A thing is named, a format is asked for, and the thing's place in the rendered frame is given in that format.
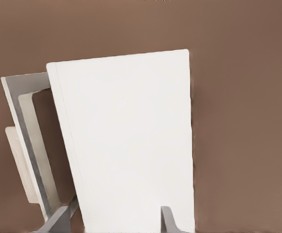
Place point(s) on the white oven door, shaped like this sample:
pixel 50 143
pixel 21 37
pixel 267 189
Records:
pixel 25 116

